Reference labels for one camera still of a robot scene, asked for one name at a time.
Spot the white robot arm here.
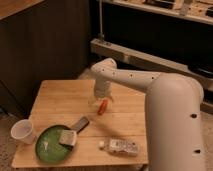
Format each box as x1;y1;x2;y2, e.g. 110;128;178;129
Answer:
91;58;207;171

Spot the dark wooden cabinet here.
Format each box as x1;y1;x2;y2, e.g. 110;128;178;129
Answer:
0;0;90;117

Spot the green frying pan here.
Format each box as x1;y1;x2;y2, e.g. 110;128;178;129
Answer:
35;117;90;164

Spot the clear plastic water bottle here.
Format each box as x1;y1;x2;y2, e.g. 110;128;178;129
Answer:
99;138;140;156

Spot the grey sponge block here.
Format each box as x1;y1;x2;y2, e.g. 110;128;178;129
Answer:
59;130;77;146

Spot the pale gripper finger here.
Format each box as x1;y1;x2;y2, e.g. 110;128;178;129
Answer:
88;97;97;106
107;95;114;103

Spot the grey metal shelf frame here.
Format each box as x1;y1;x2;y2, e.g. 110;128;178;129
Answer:
90;0;213;114

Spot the clear plastic cup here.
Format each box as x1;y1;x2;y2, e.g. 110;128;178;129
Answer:
10;119;36;144

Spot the wooden table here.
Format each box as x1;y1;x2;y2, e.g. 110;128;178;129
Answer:
11;78;149;169

